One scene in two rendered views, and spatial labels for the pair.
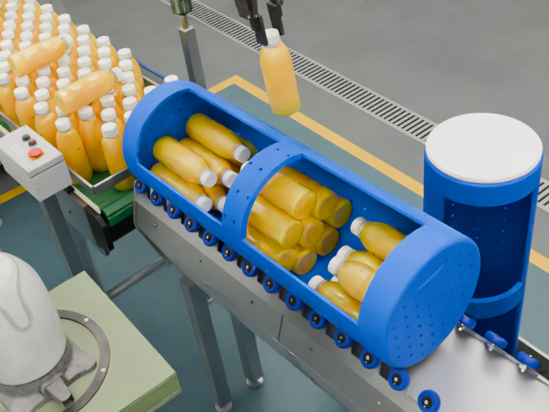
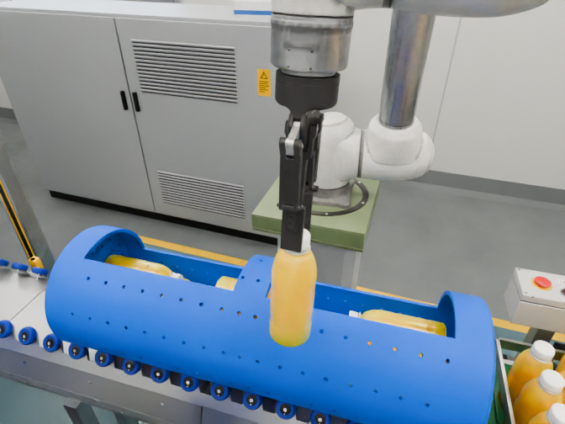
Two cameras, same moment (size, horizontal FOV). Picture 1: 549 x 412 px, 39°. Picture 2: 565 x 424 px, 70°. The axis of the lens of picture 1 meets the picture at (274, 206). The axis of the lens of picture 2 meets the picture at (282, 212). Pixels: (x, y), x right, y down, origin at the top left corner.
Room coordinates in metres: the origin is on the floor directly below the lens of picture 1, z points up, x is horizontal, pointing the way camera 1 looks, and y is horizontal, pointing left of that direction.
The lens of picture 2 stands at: (1.82, -0.34, 1.78)
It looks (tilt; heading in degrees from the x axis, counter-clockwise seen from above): 34 degrees down; 142
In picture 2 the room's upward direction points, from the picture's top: straight up
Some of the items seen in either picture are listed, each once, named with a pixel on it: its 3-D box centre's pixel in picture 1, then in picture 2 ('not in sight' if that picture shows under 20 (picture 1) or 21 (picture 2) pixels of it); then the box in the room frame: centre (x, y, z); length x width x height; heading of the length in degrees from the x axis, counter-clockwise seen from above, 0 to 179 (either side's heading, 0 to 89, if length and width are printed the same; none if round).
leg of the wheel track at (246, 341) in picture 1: (242, 323); not in sight; (1.68, 0.16, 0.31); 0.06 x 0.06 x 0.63; 36
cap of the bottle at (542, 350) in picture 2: (109, 128); (542, 350); (1.74, 0.40, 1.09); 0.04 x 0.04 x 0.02
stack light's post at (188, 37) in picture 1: (215, 167); not in sight; (2.22, 0.19, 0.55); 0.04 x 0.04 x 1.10; 36
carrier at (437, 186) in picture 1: (473, 272); not in sight; (1.50, -0.53, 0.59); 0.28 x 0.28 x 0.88
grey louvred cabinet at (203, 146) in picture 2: not in sight; (159, 121); (-0.86, 0.64, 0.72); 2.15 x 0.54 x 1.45; 33
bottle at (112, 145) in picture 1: (118, 158); (526, 378); (1.74, 0.40, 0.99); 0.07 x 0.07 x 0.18
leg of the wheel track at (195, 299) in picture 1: (208, 348); not in sight; (1.60, 0.27, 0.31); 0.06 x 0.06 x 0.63; 36
